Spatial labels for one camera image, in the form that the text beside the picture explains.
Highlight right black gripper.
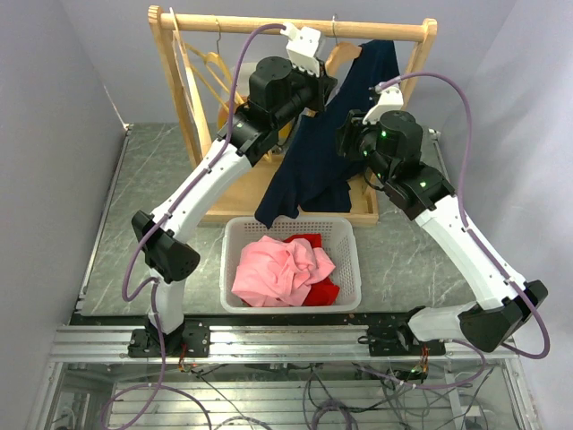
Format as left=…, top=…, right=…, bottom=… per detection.
left=335, top=109, right=395, bottom=185

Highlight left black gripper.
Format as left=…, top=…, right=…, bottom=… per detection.
left=274, top=57, right=338, bottom=130

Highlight brown wooden hanger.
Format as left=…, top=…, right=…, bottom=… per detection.
left=325, top=14, right=362, bottom=77

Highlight navy blue t shirt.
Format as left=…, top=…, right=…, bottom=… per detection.
left=254, top=40, right=399, bottom=228

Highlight yellow wooden hanger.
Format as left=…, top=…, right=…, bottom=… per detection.
left=184, top=32, right=233, bottom=112

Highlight light wooden hanger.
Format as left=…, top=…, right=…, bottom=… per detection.
left=169, top=7, right=212, bottom=156

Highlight red t shirt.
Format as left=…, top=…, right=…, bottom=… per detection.
left=283, top=234, right=340, bottom=306

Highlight pink t shirt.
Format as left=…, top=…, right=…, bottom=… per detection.
left=231, top=236, right=331, bottom=307

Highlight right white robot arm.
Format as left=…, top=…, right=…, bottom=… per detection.
left=336, top=109, right=548, bottom=355

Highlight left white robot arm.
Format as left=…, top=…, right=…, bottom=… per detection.
left=132, top=56, right=337, bottom=356

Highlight white orange round appliance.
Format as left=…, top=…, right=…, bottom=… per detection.
left=216, top=62, right=296, bottom=153

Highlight white plastic basket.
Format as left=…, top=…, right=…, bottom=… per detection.
left=219, top=217, right=362, bottom=314

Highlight wooden clothes rack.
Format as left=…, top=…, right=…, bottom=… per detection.
left=148, top=5, right=438, bottom=222

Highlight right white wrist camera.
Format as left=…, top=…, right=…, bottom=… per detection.
left=362, top=82, right=404, bottom=125

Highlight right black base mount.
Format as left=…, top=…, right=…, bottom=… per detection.
left=357, top=306, right=446, bottom=357

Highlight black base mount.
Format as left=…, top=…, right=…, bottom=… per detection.
left=127, top=317, right=210, bottom=358
left=357, top=306, right=446, bottom=357

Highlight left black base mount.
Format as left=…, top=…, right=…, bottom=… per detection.
left=127, top=317, right=210, bottom=358

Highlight loose cables under frame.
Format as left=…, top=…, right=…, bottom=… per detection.
left=100, top=353, right=493, bottom=430

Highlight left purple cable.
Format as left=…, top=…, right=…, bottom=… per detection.
left=98, top=22, right=287, bottom=430

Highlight aluminium rail frame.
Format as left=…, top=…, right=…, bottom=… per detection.
left=26, top=311, right=538, bottom=430

